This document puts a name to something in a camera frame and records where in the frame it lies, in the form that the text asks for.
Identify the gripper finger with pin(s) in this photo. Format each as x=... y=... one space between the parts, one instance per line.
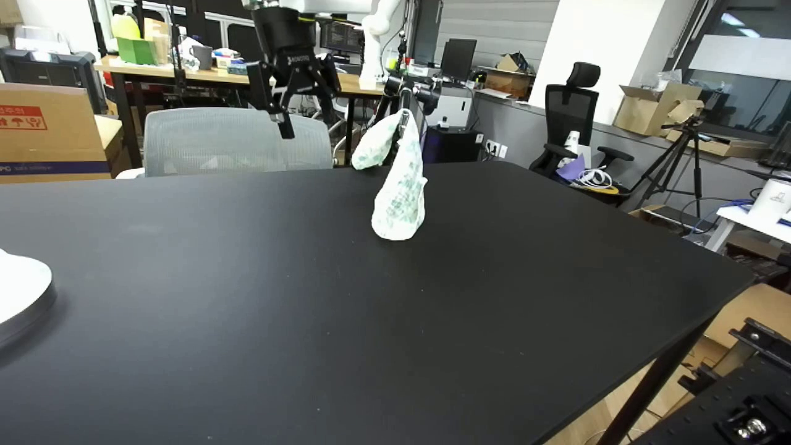
x=262 y=86
x=329 y=77

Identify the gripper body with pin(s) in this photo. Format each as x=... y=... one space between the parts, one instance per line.
x=289 y=43

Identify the white green-print cloth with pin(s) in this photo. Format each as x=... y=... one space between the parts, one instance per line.
x=401 y=198

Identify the monitor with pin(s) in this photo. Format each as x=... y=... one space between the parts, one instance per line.
x=341 y=38
x=458 y=59

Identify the white robot machine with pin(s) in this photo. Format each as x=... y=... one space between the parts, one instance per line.
x=374 y=37

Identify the grey mesh office chair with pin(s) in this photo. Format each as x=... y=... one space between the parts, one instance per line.
x=235 y=142

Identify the grey mug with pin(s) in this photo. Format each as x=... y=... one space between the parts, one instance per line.
x=203 y=57

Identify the wooden desk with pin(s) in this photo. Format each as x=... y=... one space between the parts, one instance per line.
x=160 y=71

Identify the white cabinet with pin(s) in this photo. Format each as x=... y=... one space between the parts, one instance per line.
x=454 y=108

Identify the green box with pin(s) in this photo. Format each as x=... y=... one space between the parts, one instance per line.
x=136 y=52

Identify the black computer case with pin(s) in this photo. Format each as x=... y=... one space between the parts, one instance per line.
x=454 y=145

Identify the cardboard box with clutter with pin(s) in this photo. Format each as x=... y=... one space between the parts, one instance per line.
x=508 y=81

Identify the black equipment case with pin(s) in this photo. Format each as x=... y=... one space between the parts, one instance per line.
x=49 y=68

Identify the large printed cardboard box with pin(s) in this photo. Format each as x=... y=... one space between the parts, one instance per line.
x=43 y=139

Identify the black office chair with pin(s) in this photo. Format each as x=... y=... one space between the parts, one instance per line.
x=571 y=105

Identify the purple paper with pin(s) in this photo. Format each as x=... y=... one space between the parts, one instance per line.
x=571 y=169

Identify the open cardboard box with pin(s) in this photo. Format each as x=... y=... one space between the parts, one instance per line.
x=649 y=111

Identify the flat cardboard box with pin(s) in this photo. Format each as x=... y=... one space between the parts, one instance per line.
x=729 y=147

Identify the window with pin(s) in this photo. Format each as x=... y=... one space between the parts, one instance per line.
x=741 y=68

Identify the white table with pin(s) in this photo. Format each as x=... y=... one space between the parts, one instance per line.
x=748 y=222

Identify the white cylinder container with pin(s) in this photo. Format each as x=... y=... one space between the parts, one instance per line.
x=772 y=199

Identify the black perforated metal plate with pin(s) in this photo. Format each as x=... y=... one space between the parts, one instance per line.
x=729 y=402

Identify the camera on tripod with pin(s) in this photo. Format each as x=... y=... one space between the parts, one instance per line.
x=680 y=123
x=423 y=93

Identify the wall socket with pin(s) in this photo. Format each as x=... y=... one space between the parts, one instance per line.
x=496 y=148

